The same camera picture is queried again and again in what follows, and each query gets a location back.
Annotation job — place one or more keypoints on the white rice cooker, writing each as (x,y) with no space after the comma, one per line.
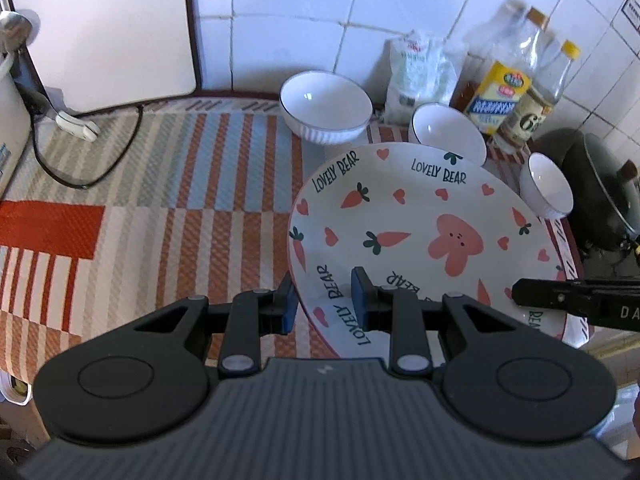
(10,130)

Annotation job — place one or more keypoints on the striped table mat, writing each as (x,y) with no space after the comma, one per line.
(175,210)

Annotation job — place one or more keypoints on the white plug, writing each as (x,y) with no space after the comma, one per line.
(77,125)

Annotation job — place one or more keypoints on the white salt bag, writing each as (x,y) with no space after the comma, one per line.
(417,80)

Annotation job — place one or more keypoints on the pink rabbit print plate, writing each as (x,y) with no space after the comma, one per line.
(415,220)

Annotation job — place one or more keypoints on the metal ladle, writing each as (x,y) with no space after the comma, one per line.
(12,27)

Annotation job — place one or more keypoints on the clear vinegar bottle yellow cap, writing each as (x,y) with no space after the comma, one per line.
(537,110)

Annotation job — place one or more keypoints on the white cutting board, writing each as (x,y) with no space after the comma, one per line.
(105,30)

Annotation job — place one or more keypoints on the white cup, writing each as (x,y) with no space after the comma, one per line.
(15,387)

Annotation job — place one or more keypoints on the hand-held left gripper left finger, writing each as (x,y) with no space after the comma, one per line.
(288,310)

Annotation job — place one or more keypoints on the yellow label cooking wine bottle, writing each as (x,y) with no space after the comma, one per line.
(497,95)

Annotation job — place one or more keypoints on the black wok with glass lid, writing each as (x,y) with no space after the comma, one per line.
(600,185)

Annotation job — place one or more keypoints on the blue wall sticker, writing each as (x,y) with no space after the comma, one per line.
(632,15)

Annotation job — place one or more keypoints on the white ribbed bowl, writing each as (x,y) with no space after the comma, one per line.
(445,130)
(547,187)
(325,102)

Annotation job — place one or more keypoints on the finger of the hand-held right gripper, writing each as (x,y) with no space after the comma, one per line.
(545,292)

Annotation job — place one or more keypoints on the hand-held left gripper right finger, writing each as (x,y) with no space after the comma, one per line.
(359,295)

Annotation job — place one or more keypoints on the black gas stove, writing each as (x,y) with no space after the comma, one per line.
(607,262)

